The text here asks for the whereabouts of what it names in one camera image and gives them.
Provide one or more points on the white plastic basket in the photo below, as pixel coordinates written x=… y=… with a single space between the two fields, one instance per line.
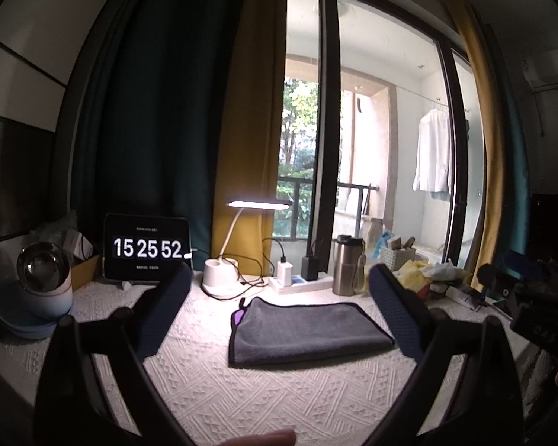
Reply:
x=397 y=258

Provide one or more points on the stainless steel thermos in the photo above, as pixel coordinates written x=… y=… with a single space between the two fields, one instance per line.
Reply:
x=348 y=265

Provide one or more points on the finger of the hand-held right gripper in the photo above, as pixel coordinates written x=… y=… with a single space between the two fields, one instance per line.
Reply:
x=490 y=278

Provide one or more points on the white air conditioner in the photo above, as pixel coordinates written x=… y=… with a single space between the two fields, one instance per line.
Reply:
x=551 y=72

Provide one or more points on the person's left hand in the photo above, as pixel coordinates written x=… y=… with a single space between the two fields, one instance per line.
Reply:
x=265 y=439

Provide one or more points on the grey towel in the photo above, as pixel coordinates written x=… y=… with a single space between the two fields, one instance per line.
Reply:
x=307 y=332

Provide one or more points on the white tube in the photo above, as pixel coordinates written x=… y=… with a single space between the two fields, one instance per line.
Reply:
x=462 y=295

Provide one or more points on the clear plastic packet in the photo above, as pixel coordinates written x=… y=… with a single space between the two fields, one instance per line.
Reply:
x=60 y=237

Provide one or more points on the black balcony railing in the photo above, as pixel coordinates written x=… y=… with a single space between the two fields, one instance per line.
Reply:
x=302 y=204

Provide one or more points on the cardboard box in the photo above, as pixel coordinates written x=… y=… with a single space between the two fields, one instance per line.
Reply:
x=84 y=272

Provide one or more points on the black power adapter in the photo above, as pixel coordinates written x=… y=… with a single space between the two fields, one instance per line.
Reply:
x=309 y=267

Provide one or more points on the white globe humidifier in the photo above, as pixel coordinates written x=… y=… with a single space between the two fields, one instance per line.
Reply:
x=39 y=288

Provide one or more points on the white charger plug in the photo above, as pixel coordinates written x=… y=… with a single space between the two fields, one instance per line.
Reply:
x=285 y=273

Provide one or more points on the white hanging shirt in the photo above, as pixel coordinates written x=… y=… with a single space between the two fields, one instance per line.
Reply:
x=433 y=151

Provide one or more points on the yellow curtain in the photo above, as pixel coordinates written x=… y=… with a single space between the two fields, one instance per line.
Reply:
x=479 y=139
x=251 y=116

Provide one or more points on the teal curtain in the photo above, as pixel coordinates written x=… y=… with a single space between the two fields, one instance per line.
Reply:
x=516 y=162

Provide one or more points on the blue plastic bag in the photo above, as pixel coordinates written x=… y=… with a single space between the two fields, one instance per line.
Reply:
x=385 y=243

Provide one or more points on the white desk lamp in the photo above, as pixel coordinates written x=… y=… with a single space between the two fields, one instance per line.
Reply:
x=221 y=278

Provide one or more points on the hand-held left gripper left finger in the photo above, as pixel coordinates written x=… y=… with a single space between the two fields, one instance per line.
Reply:
x=165 y=309

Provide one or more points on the white textured tablecloth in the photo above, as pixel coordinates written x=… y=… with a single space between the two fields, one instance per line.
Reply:
x=269 y=395

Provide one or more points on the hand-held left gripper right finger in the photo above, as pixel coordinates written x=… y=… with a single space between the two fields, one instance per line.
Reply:
x=395 y=309

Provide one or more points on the yellow cloth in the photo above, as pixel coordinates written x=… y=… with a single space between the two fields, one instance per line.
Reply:
x=411 y=275

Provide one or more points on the white plastic bag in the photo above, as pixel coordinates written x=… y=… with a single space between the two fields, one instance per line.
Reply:
x=446 y=270

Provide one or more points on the black tablet clock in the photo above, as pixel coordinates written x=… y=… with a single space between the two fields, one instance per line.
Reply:
x=146 y=248

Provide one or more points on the dark green curtain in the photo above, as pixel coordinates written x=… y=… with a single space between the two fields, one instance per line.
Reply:
x=158 y=102

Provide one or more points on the white power strip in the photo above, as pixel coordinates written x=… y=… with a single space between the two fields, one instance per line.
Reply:
x=307 y=285

